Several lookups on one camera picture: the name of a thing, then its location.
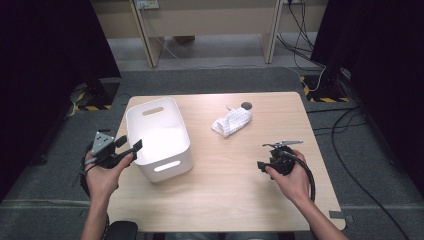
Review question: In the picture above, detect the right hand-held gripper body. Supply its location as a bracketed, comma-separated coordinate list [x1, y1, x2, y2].
[261, 139, 305, 177]

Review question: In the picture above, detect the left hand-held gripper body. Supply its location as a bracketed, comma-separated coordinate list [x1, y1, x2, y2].
[90, 131, 135, 169]

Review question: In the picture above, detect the white plastic storage bin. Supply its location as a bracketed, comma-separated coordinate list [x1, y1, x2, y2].
[125, 96, 194, 183]

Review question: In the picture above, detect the person's right hand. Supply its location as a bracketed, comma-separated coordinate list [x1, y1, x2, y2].
[264, 149, 311, 205]

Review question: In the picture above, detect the person's left hand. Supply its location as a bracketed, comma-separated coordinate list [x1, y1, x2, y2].
[84, 150, 134, 201]

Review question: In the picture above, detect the black stand base striped tape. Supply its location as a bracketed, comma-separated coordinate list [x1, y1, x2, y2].
[299, 74, 351, 104]
[69, 78, 121, 113]

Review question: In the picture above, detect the grey tape piece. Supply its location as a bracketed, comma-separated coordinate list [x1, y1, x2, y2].
[329, 210, 355, 224]

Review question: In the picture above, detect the black chair part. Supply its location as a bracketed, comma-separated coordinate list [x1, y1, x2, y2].
[105, 220, 139, 240]

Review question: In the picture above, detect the dark curtain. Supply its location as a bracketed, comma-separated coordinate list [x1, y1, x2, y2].
[311, 0, 424, 188]
[0, 0, 122, 201]

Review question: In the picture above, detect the beige wooden desk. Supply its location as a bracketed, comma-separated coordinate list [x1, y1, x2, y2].
[90, 0, 329, 69]

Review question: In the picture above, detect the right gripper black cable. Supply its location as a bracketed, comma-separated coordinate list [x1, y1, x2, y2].
[279, 150, 317, 203]

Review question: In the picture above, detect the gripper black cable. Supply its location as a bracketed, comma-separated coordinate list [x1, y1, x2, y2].
[72, 141, 111, 240]
[279, 150, 317, 203]

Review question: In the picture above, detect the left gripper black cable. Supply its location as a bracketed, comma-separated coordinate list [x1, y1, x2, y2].
[72, 141, 111, 240]

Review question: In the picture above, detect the long black floor cable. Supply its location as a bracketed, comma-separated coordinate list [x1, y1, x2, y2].
[330, 106, 412, 240]

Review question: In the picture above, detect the short white cable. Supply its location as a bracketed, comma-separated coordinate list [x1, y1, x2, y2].
[314, 65, 327, 93]

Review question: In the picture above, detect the black cable bundle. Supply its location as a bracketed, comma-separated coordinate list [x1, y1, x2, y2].
[275, 0, 327, 72]

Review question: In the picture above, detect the white wall socket strip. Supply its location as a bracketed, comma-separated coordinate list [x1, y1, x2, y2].
[135, 0, 160, 10]

